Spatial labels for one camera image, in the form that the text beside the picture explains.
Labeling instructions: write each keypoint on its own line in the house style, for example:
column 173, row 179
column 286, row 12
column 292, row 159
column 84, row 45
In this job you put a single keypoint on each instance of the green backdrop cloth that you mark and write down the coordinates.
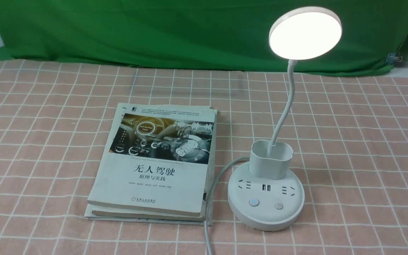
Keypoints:
column 198, row 34

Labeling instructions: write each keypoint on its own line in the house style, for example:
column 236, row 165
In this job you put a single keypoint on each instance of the white desk lamp with socket base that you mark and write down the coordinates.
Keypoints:
column 264, row 193

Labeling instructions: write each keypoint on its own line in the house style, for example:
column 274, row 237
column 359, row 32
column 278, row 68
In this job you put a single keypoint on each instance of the blue binder clip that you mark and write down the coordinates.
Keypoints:
column 393, row 58

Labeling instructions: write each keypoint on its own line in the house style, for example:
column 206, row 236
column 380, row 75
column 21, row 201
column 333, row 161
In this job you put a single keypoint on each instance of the bottom book under textbook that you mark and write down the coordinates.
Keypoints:
column 147, row 218

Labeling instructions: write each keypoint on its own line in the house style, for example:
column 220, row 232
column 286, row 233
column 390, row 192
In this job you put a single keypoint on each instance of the top self-driving textbook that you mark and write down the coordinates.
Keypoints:
column 150, row 166

